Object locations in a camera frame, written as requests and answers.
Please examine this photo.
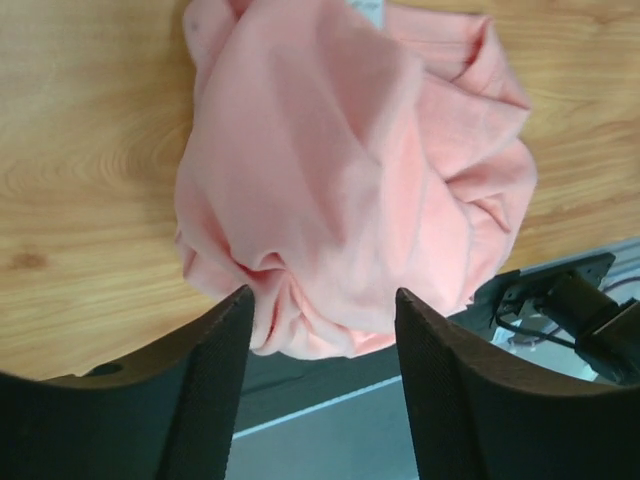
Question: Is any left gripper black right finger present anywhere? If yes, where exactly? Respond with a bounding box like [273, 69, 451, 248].
[395, 289, 639, 480]

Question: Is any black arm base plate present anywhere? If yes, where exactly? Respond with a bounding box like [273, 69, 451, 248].
[463, 253, 639, 386]

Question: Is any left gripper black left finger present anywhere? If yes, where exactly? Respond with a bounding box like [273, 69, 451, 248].
[1, 287, 254, 479]

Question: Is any pink t-shirt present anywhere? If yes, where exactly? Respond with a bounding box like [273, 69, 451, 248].
[175, 1, 537, 360]

